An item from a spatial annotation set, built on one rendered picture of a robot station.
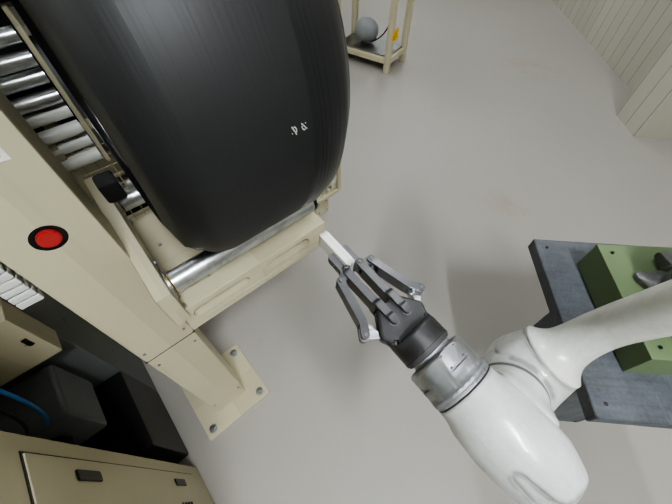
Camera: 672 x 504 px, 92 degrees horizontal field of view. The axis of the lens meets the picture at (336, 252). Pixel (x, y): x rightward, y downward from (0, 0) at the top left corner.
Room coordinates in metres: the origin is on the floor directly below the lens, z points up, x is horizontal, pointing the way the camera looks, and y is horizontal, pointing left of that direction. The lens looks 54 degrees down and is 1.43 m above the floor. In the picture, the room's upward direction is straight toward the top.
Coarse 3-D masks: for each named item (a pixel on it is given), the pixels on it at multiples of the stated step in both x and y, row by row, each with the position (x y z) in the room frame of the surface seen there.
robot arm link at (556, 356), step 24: (648, 288) 0.19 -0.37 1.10; (600, 312) 0.19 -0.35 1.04; (624, 312) 0.18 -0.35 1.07; (648, 312) 0.16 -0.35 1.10; (504, 336) 0.21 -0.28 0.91; (528, 336) 0.19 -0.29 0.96; (552, 336) 0.18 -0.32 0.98; (576, 336) 0.17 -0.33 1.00; (600, 336) 0.17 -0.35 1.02; (624, 336) 0.16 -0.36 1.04; (648, 336) 0.15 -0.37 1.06; (504, 360) 0.16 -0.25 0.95; (528, 360) 0.15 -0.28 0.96; (552, 360) 0.15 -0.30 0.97; (576, 360) 0.15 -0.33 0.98; (552, 384) 0.12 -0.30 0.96; (576, 384) 0.12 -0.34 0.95; (552, 408) 0.10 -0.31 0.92
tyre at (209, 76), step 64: (64, 0) 0.31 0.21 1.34; (128, 0) 0.32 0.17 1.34; (192, 0) 0.34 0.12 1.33; (256, 0) 0.38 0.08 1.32; (320, 0) 0.42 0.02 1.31; (64, 64) 0.32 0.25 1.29; (128, 64) 0.29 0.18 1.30; (192, 64) 0.31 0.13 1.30; (256, 64) 0.35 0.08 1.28; (320, 64) 0.39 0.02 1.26; (128, 128) 0.28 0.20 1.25; (192, 128) 0.28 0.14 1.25; (256, 128) 0.32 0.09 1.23; (320, 128) 0.37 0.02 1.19; (192, 192) 0.27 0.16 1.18; (256, 192) 0.31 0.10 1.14; (320, 192) 0.41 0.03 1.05
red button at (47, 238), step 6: (36, 234) 0.30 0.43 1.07; (42, 234) 0.30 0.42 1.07; (48, 234) 0.30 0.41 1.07; (54, 234) 0.30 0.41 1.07; (60, 234) 0.31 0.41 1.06; (36, 240) 0.29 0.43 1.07; (42, 240) 0.29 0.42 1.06; (48, 240) 0.30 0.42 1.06; (54, 240) 0.30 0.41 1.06; (60, 240) 0.30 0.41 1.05; (42, 246) 0.29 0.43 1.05; (48, 246) 0.29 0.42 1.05; (54, 246) 0.30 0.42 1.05
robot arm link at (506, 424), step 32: (480, 384) 0.10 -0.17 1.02; (512, 384) 0.11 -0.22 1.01; (448, 416) 0.08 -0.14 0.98; (480, 416) 0.07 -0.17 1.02; (512, 416) 0.07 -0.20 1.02; (544, 416) 0.07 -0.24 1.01; (480, 448) 0.04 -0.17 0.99; (512, 448) 0.04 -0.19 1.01; (544, 448) 0.04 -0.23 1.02; (512, 480) 0.01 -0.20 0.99; (544, 480) 0.01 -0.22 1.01; (576, 480) 0.01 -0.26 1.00
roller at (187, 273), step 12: (312, 204) 0.52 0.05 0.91; (288, 216) 0.48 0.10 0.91; (300, 216) 0.49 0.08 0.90; (276, 228) 0.45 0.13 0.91; (252, 240) 0.41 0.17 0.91; (264, 240) 0.43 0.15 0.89; (204, 252) 0.38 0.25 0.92; (228, 252) 0.38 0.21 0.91; (240, 252) 0.39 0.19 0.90; (180, 264) 0.35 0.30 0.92; (192, 264) 0.35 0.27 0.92; (204, 264) 0.35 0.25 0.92; (216, 264) 0.36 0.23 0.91; (168, 276) 0.32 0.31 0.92; (180, 276) 0.32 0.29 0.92; (192, 276) 0.33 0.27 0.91; (204, 276) 0.34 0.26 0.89; (180, 288) 0.31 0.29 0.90
